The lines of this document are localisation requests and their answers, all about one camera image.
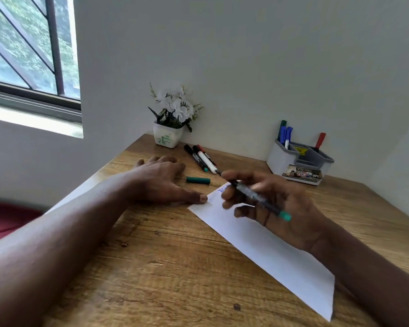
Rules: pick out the person's left hand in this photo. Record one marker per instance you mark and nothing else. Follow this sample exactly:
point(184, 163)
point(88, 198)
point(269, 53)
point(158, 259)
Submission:
point(156, 180)

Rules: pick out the person's left forearm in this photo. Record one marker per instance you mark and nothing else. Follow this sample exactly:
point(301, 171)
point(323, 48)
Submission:
point(54, 241)

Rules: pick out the barred window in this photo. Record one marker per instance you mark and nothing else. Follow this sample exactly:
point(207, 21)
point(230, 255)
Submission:
point(20, 47)

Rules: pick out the thin red-capped marker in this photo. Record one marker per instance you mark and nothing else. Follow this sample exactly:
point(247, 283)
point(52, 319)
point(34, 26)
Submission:
point(321, 138)

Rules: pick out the red quilted mattress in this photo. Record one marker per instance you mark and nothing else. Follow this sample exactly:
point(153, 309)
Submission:
point(6, 221)

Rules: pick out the gray desk organizer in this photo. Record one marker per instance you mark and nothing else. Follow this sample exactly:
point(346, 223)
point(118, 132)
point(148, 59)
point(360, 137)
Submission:
point(277, 160)

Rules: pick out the potted white artificial flowers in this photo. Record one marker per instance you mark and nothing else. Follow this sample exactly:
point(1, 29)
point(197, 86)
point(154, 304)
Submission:
point(167, 137)

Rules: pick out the white paper sheet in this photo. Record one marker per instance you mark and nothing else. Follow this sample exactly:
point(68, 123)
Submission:
point(276, 255)

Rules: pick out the pile of colored markers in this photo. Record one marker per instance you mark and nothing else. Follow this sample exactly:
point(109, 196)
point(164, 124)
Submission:
point(206, 160)

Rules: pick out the green marker cap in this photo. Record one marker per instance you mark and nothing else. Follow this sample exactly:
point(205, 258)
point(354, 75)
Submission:
point(197, 180)

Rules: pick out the person's right hand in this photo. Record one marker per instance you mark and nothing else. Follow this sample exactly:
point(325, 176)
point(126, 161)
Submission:
point(293, 217)

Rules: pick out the person's right forearm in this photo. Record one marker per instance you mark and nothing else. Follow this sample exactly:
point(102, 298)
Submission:
point(371, 279)

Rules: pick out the thin green-capped marker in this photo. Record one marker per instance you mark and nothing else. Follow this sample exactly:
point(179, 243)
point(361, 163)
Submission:
point(255, 197)
point(283, 124)

